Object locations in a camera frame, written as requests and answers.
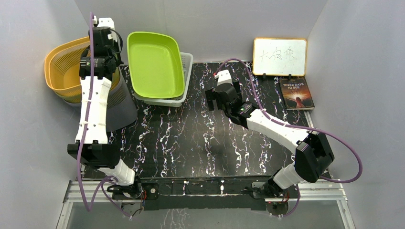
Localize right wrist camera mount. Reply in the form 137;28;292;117
214;70;233;86

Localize olive green mesh basket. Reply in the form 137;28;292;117
53;71;121;105

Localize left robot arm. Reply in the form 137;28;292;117
67;26;143;198

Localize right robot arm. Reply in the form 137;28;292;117
205;82;335;198

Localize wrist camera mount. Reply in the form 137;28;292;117
214;70;233;86
92;16;115;30

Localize orange mesh basket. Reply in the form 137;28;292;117
43;36;121;99

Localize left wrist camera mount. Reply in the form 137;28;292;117
92;16;115;30

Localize grey mesh basket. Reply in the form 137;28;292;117
68;67;137;132

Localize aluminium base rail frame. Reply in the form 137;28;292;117
56;110;357;229

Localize lime green plastic tray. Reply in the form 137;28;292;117
127;31;185;99

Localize white perforated plastic basket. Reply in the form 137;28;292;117
132;52;193;107

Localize small whiteboard with yellow frame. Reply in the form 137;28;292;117
252;38;308;77

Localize dark paperback book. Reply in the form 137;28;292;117
279;76;315;110

